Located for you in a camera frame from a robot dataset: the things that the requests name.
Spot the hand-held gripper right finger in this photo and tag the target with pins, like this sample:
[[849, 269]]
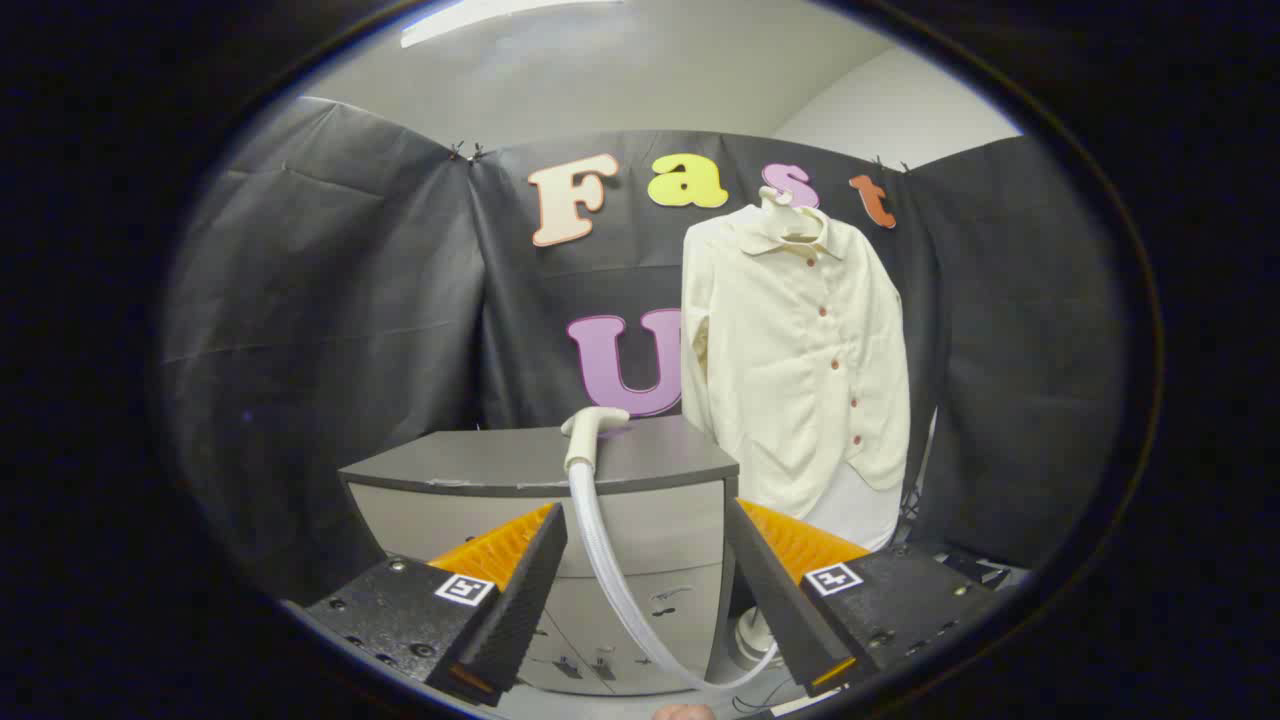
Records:
[[780, 600]]

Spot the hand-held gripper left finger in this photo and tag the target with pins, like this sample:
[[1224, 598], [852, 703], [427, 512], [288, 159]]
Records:
[[520, 600]]

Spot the cream button-up shirt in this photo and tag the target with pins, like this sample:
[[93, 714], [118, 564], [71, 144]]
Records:
[[800, 350]]

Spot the white cloth panel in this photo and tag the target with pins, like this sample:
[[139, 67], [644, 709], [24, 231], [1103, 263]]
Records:
[[850, 512]]

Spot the grey drawer cabinet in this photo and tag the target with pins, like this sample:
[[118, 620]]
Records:
[[640, 520]]

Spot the black box device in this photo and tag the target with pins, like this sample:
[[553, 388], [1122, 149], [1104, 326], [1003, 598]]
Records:
[[975, 572]]

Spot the grey metal pole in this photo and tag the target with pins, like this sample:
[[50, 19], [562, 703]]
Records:
[[930, 440]]

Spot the ceiling light strip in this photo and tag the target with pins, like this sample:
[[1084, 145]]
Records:
[[470, 15]]

